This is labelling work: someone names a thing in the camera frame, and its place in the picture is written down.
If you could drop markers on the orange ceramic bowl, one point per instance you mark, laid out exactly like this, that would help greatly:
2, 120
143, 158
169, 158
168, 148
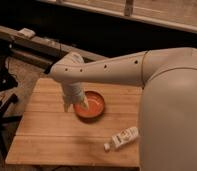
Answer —
96, 106

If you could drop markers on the white box on beam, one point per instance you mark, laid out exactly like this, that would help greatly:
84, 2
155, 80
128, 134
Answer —
26, 33

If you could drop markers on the white plastic bottle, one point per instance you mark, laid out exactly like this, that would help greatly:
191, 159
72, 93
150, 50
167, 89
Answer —
121, 139

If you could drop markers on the wooden table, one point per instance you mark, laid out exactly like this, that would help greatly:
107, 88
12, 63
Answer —
49, 135

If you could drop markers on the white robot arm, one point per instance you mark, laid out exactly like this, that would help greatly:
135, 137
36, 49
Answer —
168, 108

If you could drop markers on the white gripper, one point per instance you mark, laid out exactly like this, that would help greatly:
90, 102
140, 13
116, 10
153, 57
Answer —
72, 94

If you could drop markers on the long wooden beam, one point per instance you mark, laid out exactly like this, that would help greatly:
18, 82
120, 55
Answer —
43, 45

